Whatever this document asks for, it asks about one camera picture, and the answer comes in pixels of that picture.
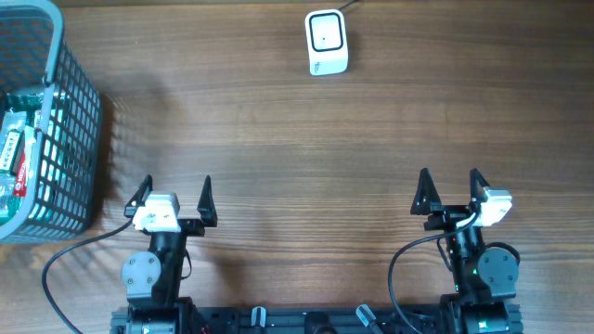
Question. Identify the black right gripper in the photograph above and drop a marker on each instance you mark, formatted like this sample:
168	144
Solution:
449	216

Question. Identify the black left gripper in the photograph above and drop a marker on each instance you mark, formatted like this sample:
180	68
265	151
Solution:
194	226

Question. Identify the green glove package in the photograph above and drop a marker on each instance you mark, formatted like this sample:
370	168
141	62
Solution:
31	103

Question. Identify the red Nescafe coffee stick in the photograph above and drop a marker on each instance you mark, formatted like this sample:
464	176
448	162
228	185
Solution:
20	187

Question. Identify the green white candy bar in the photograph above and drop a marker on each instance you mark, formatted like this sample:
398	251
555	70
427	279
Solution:
11	152

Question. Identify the teal wet wipes pack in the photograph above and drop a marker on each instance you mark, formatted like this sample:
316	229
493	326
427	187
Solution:
13	121

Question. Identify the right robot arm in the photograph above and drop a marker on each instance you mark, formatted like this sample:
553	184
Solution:
484	274

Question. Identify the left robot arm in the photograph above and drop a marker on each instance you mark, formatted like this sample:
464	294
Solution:
152	278

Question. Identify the white barcode scanner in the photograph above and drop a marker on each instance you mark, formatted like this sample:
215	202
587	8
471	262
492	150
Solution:
327	46

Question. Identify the grey plastic mesh basket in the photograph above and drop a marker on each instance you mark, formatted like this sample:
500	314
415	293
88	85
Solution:
36	59

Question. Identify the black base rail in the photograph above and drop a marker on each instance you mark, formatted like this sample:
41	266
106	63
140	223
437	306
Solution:
426	318

